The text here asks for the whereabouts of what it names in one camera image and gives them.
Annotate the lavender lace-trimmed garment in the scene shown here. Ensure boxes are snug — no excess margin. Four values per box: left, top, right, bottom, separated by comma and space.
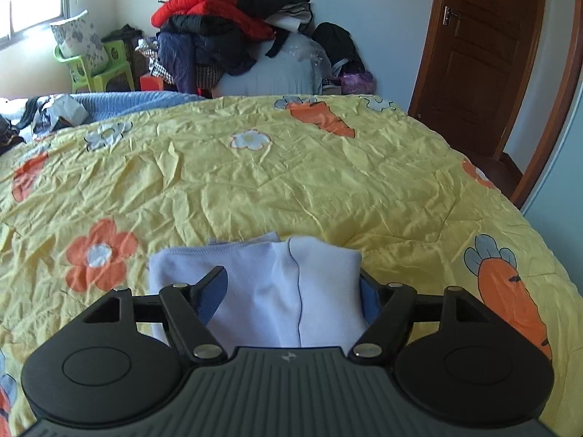
149, 231, 369, 349

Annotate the light blue bundle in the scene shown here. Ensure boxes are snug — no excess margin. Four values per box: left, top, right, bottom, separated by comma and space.
214, 36, 326, 97

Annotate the yellow carrot print quilt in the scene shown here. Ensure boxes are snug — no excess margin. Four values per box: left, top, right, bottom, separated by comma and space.
0, 93, 577, 437

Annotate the red jacket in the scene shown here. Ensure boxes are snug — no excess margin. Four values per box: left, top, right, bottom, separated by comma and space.
151, 0, 276, 39

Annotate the purple bag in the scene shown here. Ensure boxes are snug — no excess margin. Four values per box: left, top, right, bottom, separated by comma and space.
341, 70, 376, 95

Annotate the red box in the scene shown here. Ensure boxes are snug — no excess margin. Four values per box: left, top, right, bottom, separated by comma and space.
139, 74, 165, 94

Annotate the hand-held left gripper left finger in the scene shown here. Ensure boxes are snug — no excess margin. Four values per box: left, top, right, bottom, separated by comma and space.
84, 265, 228, 365

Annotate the wooden door frame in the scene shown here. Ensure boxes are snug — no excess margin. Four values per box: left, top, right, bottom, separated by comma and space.
510, 0, 583, 210

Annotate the green plastic chair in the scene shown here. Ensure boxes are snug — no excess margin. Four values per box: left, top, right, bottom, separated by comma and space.
54, 40, 136, 94

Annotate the pile of dark clothes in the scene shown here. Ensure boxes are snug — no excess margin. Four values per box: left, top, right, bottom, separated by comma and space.
132, 0, 315, 94

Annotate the white plastic bag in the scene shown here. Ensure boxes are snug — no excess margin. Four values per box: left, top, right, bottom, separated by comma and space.
43, 93, 89, 126

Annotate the black garment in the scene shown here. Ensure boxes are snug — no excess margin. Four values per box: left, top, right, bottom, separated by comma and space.
312, 22, 365, 76

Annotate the floral pillow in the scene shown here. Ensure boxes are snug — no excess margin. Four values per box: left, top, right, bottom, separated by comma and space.
50, 10, 110, 72

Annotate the window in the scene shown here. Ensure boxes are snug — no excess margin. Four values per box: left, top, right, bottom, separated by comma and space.
0, 0, 74, 48

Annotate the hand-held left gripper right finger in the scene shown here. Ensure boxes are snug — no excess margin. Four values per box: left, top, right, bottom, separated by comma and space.
350, 269, 495, 365

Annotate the brown wooden door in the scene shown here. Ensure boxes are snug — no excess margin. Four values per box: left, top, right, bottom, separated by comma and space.
407, 0, 547, 158

